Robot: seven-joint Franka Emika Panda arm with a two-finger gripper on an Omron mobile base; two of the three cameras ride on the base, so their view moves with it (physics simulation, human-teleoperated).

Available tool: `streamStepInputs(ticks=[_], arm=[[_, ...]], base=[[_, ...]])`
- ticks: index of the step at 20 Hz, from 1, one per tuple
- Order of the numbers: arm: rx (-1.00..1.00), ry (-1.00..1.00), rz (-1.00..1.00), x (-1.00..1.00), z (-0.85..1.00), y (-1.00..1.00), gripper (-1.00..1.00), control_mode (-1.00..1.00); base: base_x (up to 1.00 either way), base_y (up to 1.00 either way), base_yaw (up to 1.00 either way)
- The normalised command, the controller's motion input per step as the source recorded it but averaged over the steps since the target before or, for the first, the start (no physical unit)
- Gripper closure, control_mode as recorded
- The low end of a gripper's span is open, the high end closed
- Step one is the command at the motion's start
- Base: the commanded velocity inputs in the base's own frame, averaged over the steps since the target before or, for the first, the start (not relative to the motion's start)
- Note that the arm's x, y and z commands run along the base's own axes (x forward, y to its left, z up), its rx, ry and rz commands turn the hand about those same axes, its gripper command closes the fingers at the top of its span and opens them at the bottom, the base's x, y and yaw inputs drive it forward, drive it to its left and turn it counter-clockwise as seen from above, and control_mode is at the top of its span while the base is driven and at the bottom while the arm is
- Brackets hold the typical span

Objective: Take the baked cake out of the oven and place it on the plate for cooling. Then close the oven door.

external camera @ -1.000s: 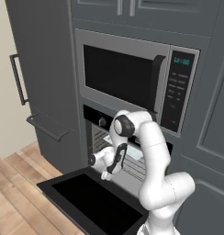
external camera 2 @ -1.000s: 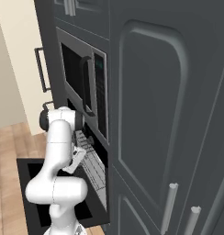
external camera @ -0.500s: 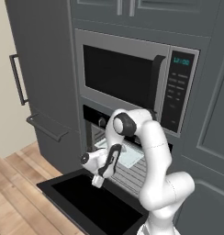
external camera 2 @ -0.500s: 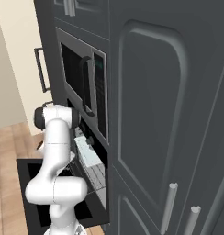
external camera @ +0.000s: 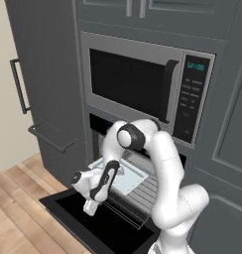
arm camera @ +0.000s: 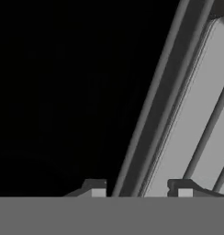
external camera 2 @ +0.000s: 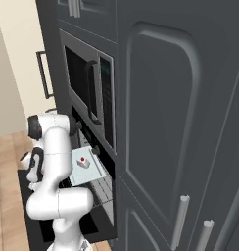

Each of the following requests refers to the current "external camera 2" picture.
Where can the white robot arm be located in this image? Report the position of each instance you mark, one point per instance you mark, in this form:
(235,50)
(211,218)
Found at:
(56,153)

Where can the microwave oven door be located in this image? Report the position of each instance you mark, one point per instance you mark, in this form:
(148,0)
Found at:
(77,81)

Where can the white cake with red cherry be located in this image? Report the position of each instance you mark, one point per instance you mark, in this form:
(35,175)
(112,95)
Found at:
(83,162)

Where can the dark grey tall cupboard door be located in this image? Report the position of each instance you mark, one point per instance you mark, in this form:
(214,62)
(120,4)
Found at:
(164,108)
(234,183)

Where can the metal oven rack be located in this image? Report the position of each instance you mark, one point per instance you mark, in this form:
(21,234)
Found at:
(103,196)

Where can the black built-in oven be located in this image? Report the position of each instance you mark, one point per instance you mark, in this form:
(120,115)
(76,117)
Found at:
(105,166)

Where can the dark oven knob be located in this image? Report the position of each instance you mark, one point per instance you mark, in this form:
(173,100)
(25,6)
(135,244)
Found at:
(96,150)
(79,125)

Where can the grey built-in microwave oven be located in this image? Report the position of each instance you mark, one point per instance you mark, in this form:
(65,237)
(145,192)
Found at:
(106,98)

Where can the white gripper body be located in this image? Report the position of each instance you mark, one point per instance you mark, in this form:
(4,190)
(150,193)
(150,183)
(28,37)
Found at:
(34,178)

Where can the black oven door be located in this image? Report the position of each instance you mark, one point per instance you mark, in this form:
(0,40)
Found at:
(98,225)

